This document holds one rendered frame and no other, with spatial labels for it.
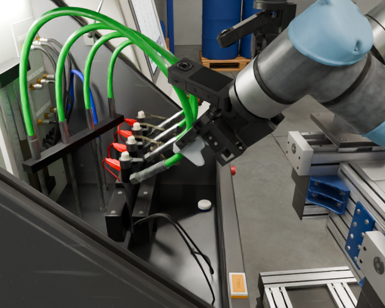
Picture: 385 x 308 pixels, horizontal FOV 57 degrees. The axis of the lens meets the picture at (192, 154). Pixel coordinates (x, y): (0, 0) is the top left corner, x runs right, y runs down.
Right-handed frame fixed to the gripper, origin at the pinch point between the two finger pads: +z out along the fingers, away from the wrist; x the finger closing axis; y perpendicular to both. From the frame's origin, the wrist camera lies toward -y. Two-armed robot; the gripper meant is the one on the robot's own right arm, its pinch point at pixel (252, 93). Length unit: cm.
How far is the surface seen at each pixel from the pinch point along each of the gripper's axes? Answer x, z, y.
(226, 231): -18.3, 26.7, -6.2
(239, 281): -33.6, 25.4, -4.7
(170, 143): -4.8, 11.2, -19.4
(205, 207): 4.7, 37.3, -10.5
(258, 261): 67, 121, 21
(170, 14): 502, 47, -59
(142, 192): -7.4, 23.6, -26.6
